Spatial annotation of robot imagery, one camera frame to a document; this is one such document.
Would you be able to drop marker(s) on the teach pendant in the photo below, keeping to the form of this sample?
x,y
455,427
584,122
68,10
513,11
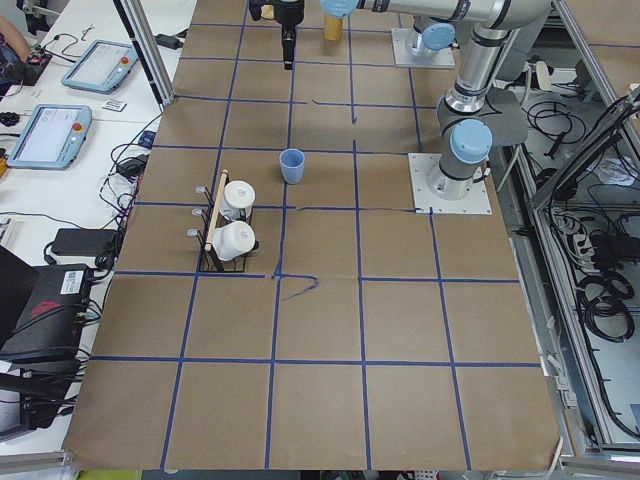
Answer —
x,y
52,138
102,67

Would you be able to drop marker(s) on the upper white mug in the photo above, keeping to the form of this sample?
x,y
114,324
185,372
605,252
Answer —
x,y
237,201

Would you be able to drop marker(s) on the aluminium frame post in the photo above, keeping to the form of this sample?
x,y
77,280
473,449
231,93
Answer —
x,y
135,22

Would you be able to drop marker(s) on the lower teach pendant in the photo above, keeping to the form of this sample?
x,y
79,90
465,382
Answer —
x,y
52,138

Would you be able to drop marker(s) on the lower white mug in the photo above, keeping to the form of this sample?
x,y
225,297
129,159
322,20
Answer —
x,y
233,240

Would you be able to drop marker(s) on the black computer box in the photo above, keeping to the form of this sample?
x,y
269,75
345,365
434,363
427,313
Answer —
x,y
39,309

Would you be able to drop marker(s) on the black wire mug rack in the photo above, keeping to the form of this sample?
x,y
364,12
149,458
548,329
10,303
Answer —
x,y
212,218

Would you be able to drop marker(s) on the black power adapter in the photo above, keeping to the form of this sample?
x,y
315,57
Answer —
x,y
82,242

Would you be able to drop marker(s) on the white mug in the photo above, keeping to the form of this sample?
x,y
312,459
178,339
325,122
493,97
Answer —
x,y
237,201
233,240

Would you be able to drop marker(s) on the brown paper table cover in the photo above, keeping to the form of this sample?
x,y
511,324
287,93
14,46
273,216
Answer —
x,y
361,334

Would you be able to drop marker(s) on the upper teach pendant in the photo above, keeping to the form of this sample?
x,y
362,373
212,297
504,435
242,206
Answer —
x,y
102,67

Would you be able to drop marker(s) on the light blue plastic cup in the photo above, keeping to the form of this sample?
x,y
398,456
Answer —
x,y
292,164

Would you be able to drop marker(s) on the small white label card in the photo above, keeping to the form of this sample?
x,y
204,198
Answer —
x,y
114,105

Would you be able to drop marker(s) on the person forearm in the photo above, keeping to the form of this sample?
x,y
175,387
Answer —
x,y
15,39

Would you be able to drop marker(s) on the bamboo chopstick holder cylinder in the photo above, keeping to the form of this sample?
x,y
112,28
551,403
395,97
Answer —
x,y
332,28

